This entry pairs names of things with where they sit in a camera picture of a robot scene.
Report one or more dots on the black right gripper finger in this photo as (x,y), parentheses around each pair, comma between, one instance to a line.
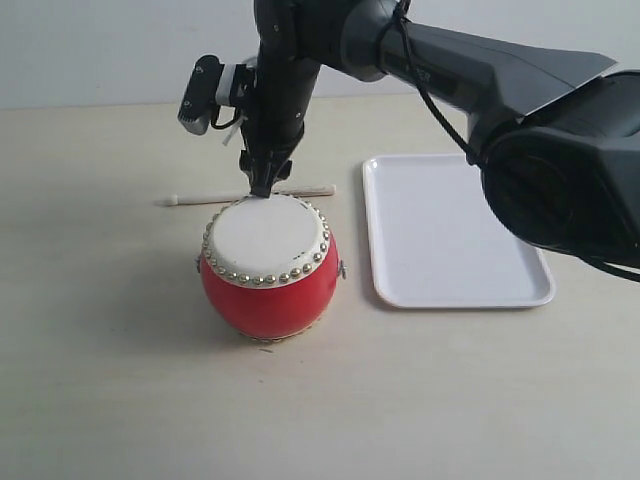
(263,173)

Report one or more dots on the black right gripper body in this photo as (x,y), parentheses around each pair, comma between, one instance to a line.
(275,114)

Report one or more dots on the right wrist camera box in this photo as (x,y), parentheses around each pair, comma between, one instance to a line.
(215,95)

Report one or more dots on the white wooden drumstick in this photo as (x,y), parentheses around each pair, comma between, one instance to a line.
(175,200)

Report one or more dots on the white rectangular plastic tray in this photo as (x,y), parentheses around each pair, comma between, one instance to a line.
(435,244)

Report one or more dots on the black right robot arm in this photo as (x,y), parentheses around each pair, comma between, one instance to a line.
(553,133)

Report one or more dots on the small red drum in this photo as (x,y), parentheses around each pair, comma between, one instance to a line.
(269,266)

